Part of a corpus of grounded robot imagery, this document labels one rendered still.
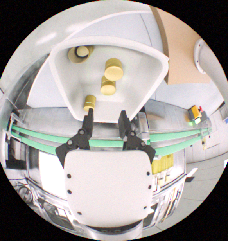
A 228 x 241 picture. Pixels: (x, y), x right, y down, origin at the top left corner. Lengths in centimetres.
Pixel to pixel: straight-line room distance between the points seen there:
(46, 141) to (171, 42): 52
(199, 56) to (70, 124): 48
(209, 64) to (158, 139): 28
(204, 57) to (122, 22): 19
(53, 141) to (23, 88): 62
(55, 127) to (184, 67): 48
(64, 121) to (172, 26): 44
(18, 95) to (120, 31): 78
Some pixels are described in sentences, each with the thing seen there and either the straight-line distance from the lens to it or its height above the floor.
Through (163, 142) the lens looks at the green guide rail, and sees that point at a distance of 30.
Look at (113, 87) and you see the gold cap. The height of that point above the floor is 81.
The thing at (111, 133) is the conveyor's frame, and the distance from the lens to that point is 29.
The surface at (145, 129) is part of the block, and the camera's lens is 23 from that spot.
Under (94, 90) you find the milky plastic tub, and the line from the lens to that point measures 24.
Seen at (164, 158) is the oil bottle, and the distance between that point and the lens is 45.
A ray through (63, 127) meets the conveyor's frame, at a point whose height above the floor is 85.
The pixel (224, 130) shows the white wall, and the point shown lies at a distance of 612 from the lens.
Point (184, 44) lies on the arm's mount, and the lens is 23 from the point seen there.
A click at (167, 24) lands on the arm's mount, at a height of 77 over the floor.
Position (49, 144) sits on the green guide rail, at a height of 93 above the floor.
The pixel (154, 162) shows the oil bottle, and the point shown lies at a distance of 40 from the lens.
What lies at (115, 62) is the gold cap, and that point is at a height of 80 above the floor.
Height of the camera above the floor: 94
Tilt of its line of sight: 24 degrees down
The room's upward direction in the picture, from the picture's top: 179 degrees clockwise
